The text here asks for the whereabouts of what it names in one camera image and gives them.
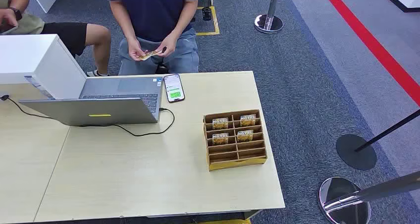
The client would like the person's left hand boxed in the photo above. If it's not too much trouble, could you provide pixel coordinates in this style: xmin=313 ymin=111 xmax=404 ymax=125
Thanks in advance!
xmin=157 ymin=34 xmax=178 ymax=58

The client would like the white shoe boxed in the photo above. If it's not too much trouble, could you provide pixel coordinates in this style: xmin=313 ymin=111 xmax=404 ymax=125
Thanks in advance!
xmin=86 ymin=69 xmax=110 ymax=77

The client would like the yellow object under table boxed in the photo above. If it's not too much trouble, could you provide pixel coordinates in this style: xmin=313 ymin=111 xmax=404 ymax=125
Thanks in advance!
xmin=188 ymin=218 xmax=252 ymax=224

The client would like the person's hand with watch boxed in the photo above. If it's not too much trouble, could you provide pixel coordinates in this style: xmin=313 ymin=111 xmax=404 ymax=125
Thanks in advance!
xmin=0 ymin=8 xmax=19 ymax=28

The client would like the black caster leg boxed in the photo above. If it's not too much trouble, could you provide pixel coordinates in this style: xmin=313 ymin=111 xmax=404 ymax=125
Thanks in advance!
xmin=202 ymin=0 xmax=214 ymax=22

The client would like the chrome stanchion leaning post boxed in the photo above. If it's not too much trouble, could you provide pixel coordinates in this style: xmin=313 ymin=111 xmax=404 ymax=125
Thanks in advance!
xmin=317 ymin=170 xmax=420 ymax=224

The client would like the chrome stanchion upright post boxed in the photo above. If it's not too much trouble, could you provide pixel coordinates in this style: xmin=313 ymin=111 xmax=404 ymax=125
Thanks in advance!
xmin=254 ymin=0 xmax=284 ymax=35

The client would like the wooden card organizer box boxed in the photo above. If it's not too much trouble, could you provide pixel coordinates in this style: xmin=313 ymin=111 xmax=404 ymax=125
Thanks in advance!
xmin=203 ymin=109 xmax=268 ymax=171

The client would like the black stanchion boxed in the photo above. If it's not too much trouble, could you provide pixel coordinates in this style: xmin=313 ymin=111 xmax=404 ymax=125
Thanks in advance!
xmin=335 ymin=108 xmax=420 ymax=171

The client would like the white box cabinet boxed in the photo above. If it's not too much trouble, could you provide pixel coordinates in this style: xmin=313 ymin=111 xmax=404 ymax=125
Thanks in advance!
xmin=0 ymin=34 xmax=88 ymax=100

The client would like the printed label sticker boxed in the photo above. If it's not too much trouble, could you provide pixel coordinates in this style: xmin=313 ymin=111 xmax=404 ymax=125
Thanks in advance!
xmin=24 ymin=75 xmax=55 ymax=101

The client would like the black smartphone lit screen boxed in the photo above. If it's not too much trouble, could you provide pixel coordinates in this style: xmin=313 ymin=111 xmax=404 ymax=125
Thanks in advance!
xmin=163 ymin=73 xmax=186 ymax=103

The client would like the black wrist watch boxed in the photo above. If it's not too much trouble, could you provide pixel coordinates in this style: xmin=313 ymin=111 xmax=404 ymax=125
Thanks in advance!
xmin=8 ymin=6 xmax=23 ymax=21

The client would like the person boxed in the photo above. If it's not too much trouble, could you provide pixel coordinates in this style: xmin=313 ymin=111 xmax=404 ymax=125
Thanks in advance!
xmin=99 ymin=0 xmax=204 ymax=76
xmin=0 ymin=0 xmax=112 ymax=77

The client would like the grey laptop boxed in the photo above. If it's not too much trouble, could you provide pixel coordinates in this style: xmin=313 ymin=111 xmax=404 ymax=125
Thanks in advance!
xmin=18 ymin=76 xmax=164 ymax=127

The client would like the yellow hotel card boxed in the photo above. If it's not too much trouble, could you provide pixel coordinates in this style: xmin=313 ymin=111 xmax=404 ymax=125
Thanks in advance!
xmin=237 ymin=130 xmax=254 ymax=143
xmin=211 ymin=133 xmax=229 ymax=146
xmin=139 ymin=50 xmax=163 ymax=61
xmin=212 ymin=117 xmax=229 ymax=130
xmin=240 ymin=114 xmax=257 ymax=127

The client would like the dark handheld smartphone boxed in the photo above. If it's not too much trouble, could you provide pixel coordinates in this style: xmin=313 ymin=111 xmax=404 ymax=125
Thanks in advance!
xmin=0 ymin=23 xmax=19 ymax=35

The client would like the person's right hand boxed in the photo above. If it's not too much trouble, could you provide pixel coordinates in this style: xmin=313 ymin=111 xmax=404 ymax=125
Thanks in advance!
xmin=127 ymin=38 xmax=147 ymax=61

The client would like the black laptop power cable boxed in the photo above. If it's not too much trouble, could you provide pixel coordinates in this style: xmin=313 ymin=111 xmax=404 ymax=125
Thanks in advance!
xmin=0 ymin=94 xmax=175 ymax=137

